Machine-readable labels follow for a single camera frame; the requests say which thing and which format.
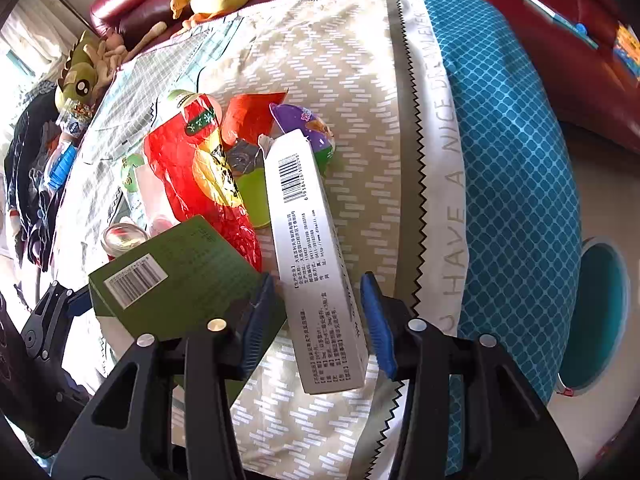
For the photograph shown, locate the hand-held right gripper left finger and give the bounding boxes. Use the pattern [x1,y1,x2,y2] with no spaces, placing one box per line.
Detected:
[52,272,276,480]

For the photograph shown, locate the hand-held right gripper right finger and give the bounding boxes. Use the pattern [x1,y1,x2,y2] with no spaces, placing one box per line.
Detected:
[360,271,581,480]

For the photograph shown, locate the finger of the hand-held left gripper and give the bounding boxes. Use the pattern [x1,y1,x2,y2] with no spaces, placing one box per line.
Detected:
[20,282,93,361]

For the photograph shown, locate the green barcode carton box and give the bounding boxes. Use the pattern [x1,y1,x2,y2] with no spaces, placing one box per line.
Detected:
[88,215,288,411]

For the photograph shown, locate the white barcode carton box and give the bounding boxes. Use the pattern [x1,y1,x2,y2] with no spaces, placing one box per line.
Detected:
[262,129,371,395]

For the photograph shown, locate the red snack bag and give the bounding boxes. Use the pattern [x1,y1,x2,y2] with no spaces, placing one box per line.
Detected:
[143,95,263,273]

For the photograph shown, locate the blue round waste bin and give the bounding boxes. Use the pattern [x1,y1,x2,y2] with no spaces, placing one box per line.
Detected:
[557,237,632,396]

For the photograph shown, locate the red metal can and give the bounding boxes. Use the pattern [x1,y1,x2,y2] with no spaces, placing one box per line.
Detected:
[100,220,148,261]

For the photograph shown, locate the pile of dark clothes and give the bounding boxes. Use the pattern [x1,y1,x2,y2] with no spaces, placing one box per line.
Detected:
[2,80,68,286]

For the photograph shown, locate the blue plastic bottle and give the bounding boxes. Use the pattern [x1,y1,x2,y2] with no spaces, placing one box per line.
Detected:
[44,142,78,191]

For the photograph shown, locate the crumpled silver foil wrapper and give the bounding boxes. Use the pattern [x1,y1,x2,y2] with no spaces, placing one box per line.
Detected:
[222,140,268,176]

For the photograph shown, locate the clear bottle with green label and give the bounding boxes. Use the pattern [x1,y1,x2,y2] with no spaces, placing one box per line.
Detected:
[120,152,181,238]

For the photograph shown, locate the purple jelly cup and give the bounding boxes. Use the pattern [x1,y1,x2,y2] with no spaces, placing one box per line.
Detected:
[269,102,337,177]

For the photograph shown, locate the torn red wrapper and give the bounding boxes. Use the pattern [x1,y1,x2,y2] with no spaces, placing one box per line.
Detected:
[220,91,290,148]

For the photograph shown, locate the clear water bottle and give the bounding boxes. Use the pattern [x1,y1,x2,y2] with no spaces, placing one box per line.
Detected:
[54,100,93,138]

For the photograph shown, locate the pale green plastic lid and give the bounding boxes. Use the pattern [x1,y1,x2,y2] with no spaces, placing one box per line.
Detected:
[167,89,208,111]

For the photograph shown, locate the printed patchwork blanket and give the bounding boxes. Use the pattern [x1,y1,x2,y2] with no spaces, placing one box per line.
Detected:
[52,0,583,480]

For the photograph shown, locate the green dinosaur plush toy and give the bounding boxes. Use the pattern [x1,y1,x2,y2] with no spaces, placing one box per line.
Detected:
[54,30,116,111]

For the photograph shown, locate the brown plush toy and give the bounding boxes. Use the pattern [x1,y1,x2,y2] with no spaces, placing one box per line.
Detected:
[97,21,168,86]

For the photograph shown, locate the red leather sofa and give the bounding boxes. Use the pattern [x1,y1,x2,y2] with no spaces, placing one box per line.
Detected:
[90,0,640,156]

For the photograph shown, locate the pale window curtain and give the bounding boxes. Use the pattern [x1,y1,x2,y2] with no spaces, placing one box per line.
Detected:
[0,0,86,86]

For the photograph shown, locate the thin white blue book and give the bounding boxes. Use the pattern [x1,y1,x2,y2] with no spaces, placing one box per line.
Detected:
[522,0,601,51]

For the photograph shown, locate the colourful picture book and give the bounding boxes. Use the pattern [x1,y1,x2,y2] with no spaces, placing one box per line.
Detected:
[612,20,640,81]

